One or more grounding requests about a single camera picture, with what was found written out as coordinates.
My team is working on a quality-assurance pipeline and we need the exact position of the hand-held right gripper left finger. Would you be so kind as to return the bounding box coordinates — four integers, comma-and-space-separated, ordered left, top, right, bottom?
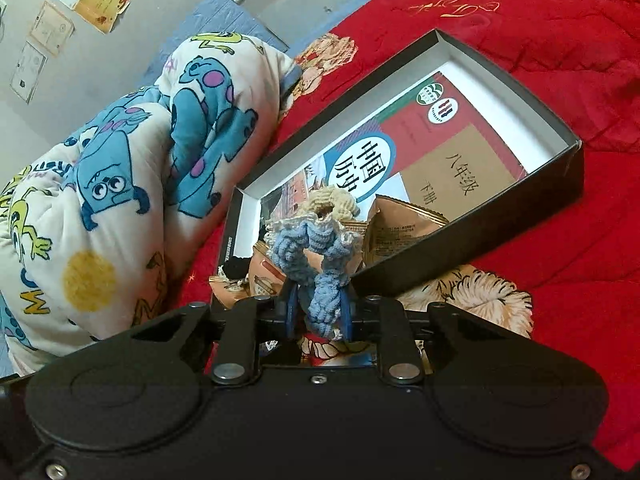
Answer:
127, 296, 302, 386

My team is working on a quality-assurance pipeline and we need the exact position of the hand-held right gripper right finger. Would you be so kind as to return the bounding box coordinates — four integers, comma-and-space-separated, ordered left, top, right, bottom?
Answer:
340, 290, 507, 386

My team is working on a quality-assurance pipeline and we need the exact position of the blue knitted scrunchie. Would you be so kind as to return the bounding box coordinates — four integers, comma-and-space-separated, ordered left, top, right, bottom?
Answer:
268, 220, 366, 344

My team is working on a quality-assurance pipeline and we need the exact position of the black cardboard box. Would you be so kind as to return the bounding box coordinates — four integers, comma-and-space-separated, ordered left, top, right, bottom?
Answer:
218, 28, 586, 312

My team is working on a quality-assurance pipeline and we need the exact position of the orange snack packet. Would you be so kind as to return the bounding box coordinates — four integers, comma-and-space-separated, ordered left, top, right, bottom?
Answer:
209, 274, 252, 312
362, 194, 452, 269
249, 240, 292, 307

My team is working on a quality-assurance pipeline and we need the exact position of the beige knitted scrunchie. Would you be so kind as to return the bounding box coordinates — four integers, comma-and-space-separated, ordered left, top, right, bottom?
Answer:
264, 185, 372, 242

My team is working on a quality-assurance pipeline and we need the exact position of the red and beige textbook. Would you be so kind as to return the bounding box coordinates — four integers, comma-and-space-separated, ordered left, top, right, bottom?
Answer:
260, 70, 529, 242

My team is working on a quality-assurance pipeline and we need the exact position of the cartoon monster printed blanket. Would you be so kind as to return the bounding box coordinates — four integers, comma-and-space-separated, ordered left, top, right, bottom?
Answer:
0, 30, 297, 377

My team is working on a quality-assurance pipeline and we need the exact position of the red embroidered bedspread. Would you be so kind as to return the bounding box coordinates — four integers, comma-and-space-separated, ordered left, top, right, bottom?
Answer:
175, 0, 640, 472

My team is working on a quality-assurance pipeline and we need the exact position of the black hair tie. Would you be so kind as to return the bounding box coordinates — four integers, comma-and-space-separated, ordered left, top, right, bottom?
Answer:
222, 255, 252, 282

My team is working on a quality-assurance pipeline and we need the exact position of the white framed wall certificate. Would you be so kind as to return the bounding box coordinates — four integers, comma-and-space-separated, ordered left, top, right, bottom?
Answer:
27, 1, 76, 56
10, 42, 49, 105

